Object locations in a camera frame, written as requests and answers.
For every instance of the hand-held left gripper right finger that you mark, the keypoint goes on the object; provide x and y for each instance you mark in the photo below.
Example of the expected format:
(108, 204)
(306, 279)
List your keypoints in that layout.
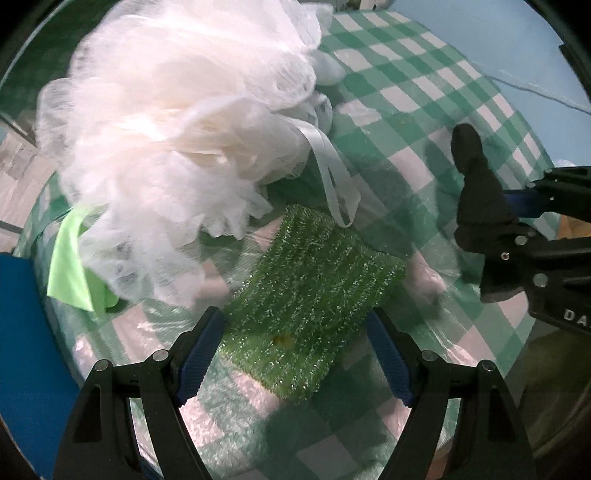
(392, 364)

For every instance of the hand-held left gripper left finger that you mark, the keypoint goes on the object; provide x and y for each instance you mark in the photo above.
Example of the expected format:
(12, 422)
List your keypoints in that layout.
(198, 362)

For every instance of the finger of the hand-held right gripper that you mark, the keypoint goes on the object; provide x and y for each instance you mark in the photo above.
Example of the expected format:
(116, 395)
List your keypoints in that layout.
(524, 203)
(531, 247)

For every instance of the black sock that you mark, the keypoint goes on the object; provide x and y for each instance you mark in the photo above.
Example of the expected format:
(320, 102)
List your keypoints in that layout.
(480, 203)

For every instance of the green glittery scrub sponge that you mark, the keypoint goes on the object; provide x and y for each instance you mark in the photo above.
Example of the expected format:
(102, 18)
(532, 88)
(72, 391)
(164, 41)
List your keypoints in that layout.
(304, 286)

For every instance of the light green cloth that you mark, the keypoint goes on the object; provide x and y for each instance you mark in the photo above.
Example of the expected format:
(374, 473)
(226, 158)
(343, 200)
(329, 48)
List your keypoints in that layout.
(69, 267)

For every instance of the white mesh bath loofah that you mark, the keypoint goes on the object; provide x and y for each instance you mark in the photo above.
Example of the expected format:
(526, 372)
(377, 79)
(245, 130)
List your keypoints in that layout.
(161, 115)

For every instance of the green checked small tablecloth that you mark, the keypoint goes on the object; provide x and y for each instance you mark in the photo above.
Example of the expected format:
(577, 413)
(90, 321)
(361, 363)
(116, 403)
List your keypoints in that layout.
(415, 92)

